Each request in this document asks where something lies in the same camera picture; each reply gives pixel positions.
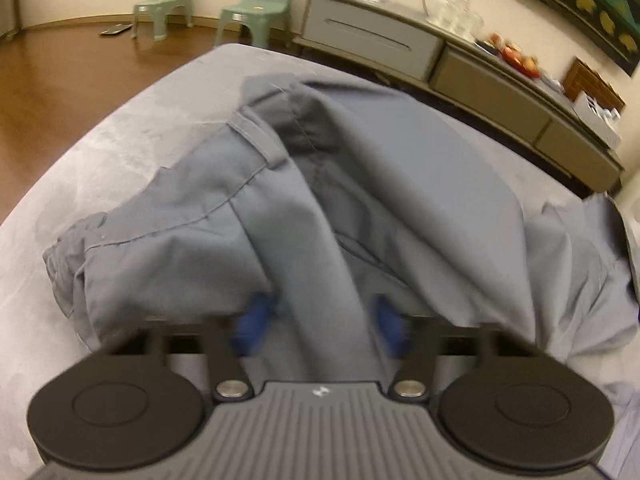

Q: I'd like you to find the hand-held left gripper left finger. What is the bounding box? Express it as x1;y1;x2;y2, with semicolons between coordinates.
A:
136;291;276;404

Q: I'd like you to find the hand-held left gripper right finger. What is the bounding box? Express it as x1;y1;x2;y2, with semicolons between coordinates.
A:
369;292;507;404

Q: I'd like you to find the grey garment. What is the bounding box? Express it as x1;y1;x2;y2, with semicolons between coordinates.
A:
42;75;571;381

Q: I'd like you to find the blue-grey cloth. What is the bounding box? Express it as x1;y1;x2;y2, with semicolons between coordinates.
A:
525;194;640;363

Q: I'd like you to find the grey bed cover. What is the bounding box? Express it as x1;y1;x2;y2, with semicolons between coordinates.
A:
0;42;640;480

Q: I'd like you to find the long grey sideboard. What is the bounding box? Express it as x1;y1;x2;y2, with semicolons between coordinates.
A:
292;0;626;196

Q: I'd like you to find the white box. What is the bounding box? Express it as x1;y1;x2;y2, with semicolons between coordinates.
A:
572;92;624;149

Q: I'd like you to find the red plate of fruit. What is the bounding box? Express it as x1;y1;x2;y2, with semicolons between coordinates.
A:
487;32;542;79

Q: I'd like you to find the cluster of clear glassware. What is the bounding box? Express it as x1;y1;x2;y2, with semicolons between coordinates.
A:
427;0;484;39

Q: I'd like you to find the brown wooden box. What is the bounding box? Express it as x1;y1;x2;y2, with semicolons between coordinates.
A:
562;57;626;111

